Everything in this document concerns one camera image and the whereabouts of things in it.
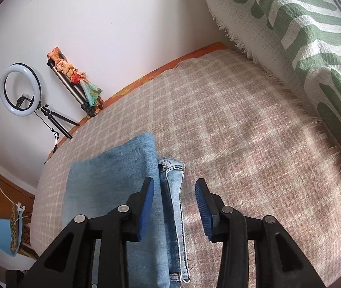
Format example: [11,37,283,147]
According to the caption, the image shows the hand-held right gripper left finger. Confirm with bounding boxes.
[5,176,155,288]

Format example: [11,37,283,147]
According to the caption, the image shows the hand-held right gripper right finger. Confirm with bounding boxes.
[195,178,328,288]

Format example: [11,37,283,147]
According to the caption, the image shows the blue denim pants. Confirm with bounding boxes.
[62,132,191,288]

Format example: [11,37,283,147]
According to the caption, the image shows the beige plaid blanket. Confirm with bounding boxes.
[30,48,341,288]

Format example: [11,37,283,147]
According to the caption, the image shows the small black tripod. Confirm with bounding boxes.
[40,104,80,140]

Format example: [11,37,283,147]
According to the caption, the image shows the tripod with colourful cloth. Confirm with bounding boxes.
[47,46,103,107]

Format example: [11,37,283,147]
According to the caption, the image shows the leopard print cloth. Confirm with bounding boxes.
[8,204,24,254]

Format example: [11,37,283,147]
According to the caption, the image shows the folded silver tripod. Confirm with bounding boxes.
[47,58,105,117]

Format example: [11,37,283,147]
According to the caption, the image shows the green striped pillow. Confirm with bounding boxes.
[195,0,341,198]

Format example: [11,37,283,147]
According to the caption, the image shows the black ring light cable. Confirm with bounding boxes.
[44,126,61,165]

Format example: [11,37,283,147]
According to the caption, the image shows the white ring light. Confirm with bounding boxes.
[0,63,42,117]

